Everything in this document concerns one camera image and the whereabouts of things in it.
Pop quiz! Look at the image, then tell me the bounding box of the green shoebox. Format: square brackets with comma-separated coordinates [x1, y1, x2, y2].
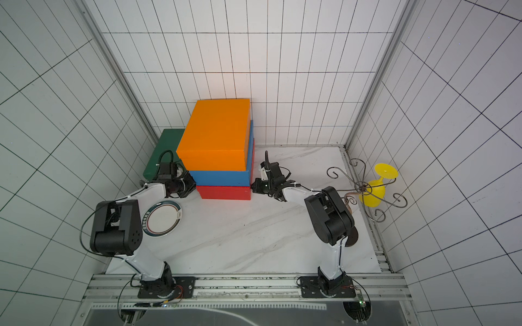
[142, 128, 186, 182]

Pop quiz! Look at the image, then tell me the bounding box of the blue shoebox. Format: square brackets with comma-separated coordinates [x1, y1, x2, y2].
[190, 120, 255, 187]

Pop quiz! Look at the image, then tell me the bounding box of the orange shoebox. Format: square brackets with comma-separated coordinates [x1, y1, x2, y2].
[176, 99, 251, 171]

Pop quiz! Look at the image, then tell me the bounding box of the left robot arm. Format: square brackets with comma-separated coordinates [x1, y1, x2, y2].
[90, 161, 196, 288]

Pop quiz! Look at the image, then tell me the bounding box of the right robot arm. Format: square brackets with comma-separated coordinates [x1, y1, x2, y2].
[251, 159, 358, 297]

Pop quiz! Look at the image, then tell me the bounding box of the red shoebox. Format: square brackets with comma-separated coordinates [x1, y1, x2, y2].
[195, 138, 256, 201]

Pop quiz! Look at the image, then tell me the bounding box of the round white plate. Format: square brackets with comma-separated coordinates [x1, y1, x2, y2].
[141, 200, 182, 237]

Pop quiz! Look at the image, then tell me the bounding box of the dark oval tray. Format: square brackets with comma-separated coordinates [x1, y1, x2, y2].
[344, 226, 359, 247]

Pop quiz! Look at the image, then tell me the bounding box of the yellow plastic goblet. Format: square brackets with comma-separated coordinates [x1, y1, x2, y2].
[359, 163, 398, 208]

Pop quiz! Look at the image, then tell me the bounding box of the ornate metal wire stand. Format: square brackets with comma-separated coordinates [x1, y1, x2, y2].
[326, 163, 408, 223]

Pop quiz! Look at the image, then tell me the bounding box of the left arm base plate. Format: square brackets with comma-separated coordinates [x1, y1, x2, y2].
[137, 277, 196, 300]

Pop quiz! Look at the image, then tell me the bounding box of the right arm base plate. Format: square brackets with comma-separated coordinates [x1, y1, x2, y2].
[296, 275, 356, 299]

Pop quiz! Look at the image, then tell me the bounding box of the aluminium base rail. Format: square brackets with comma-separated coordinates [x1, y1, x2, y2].
[82, 274, 413, 311]

